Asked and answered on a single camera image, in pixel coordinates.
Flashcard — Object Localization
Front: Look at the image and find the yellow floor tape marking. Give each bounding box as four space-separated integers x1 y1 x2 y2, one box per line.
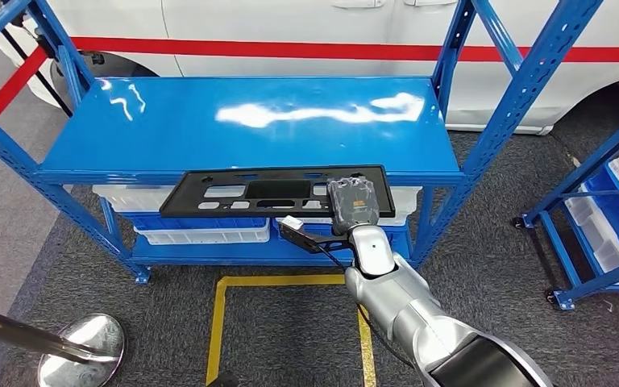
205 273 377 387

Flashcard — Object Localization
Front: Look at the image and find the blue metal shelf rack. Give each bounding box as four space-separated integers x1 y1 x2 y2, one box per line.
0 0 604 284

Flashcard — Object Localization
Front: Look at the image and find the white car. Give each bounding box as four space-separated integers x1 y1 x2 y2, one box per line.
0 0 619 136

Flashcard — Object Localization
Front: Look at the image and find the long red barrier belt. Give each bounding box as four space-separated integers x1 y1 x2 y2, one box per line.
72 35 619 64

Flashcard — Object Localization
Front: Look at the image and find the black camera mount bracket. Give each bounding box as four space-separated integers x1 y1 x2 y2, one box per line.
278 221 353 255

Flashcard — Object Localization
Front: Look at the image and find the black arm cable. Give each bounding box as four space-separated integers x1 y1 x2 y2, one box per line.
317 243 418 369

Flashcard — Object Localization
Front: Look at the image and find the black stanchion post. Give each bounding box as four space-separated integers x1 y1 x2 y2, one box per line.
0 0 74 118

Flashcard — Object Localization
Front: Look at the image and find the chrome stanchion post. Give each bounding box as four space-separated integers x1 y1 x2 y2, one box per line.
0 302 127 387

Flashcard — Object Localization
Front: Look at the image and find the short red barrier belt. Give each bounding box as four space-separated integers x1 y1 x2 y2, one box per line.
0 47 49 152

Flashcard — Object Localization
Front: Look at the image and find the black robot foot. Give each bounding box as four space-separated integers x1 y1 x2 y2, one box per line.
208 371 241 387

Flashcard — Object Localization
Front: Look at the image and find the blue rack on castors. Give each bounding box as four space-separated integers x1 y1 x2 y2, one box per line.
512 101 619 312

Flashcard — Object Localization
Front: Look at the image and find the black plastic panel part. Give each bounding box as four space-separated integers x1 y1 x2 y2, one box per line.
159 165 397 219

